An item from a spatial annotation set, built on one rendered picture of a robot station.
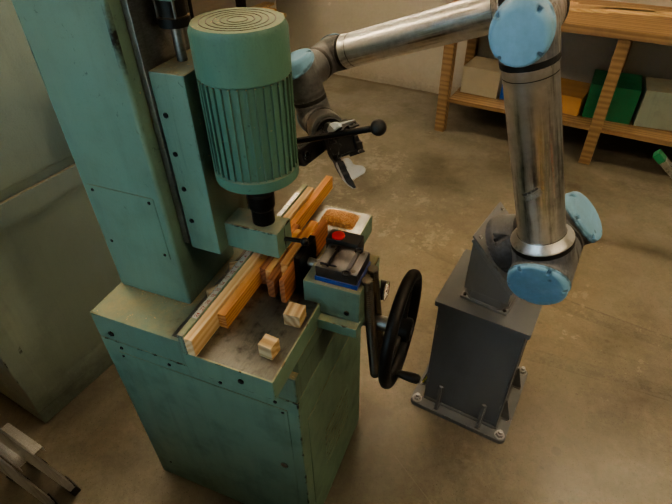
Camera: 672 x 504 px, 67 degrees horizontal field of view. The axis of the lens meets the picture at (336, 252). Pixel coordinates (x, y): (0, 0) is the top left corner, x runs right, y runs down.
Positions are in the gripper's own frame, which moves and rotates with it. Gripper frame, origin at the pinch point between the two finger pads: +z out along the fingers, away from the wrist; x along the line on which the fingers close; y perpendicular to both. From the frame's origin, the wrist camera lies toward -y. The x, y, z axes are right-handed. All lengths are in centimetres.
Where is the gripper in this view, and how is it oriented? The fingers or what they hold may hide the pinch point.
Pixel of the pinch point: (345, 160)
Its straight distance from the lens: 113.4
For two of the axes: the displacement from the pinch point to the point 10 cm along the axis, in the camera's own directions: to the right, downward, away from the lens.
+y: 9.3, -3.5, 1.3
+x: 2.2, 8.0, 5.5
